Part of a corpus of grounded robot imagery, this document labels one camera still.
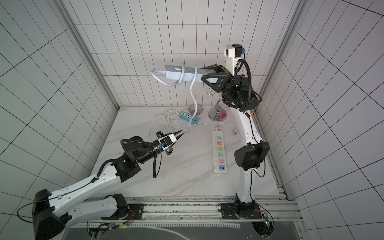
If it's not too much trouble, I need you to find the grey power strip cord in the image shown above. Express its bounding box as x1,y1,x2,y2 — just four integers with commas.
150,63,199,134

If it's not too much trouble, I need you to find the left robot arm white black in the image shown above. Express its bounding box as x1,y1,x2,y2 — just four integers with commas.
32,131,183,240

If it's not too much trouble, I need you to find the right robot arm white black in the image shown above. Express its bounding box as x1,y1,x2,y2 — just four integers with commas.
201,65,270,216

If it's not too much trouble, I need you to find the teal power strip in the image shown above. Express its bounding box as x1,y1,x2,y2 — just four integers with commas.
179,112,199,124

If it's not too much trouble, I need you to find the white multicolour power strip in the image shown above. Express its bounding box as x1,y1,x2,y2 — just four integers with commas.
211,131,227,174

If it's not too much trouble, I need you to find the purple striped glass bowl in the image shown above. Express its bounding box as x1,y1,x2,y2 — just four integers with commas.
188,104,203,116

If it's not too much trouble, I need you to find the chrome glass holder stand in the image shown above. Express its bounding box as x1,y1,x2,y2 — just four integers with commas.
208,93,227,123

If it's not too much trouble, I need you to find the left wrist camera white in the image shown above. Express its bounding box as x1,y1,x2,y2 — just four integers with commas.
156,131,177,148

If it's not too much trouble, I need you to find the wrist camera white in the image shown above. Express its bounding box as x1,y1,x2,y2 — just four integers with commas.
224,44,244,76
156,131,177,148

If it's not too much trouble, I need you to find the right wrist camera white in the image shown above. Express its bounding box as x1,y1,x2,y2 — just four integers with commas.
224,44,244,76

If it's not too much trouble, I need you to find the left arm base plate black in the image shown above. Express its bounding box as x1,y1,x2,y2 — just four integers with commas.
101,204,145,221

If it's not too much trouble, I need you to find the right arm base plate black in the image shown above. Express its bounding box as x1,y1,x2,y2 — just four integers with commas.
219,201,263,220

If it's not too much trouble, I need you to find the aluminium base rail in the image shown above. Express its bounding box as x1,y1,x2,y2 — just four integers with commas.
71,196,302,224

